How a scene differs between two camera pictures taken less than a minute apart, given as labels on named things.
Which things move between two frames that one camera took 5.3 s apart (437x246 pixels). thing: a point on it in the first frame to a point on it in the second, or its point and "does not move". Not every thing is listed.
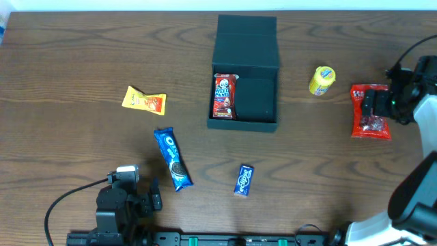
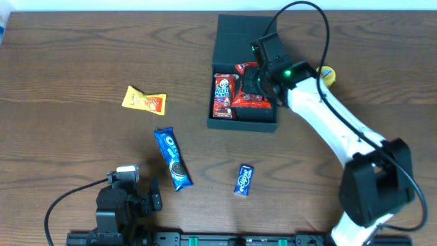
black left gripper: [150, 201] does not move
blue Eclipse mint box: [244, 182] does not move
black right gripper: [370, 103] to [250, 82]
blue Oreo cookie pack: [173, 158] does not move
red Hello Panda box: [225, 96] does not move
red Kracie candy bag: [367, 127] to [242, 100]
